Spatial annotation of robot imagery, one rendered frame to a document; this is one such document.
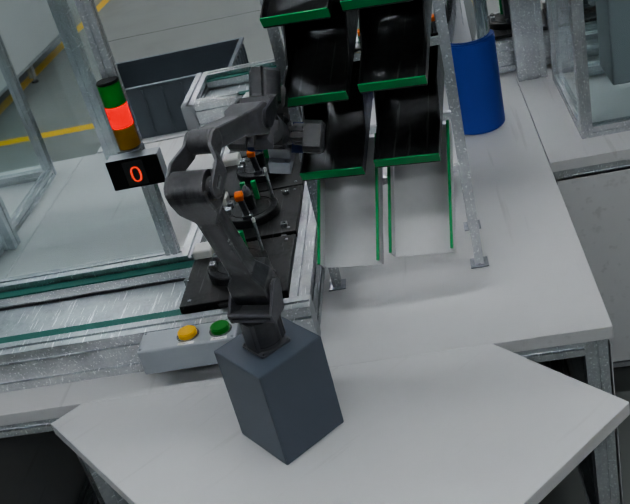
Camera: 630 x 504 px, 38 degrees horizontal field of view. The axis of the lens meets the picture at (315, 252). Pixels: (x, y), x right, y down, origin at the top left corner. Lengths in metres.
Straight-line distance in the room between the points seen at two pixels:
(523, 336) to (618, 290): 0.91
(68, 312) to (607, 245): 1.44
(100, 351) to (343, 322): 0.52
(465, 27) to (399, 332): 1.00
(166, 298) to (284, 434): 0.63
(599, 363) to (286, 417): 0.66
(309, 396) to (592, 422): 0.49
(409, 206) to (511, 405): 0.49
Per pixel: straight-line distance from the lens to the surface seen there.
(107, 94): 2.00
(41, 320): 2.23
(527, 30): 2.94
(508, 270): 2.02
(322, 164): 1.84
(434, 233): 1.88
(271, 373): 1.53
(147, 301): 2.14
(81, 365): 2.04
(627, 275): 2.67
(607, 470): 2.10
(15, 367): 2.09
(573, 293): 1.93
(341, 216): 1.92
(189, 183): 1.35
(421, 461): 1.59
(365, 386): 1.77
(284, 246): 2.06
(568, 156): 2.47
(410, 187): 1.92
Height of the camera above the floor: 1.96
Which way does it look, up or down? 29 degrees down
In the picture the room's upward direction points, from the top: 15 degrees counter-clockwise
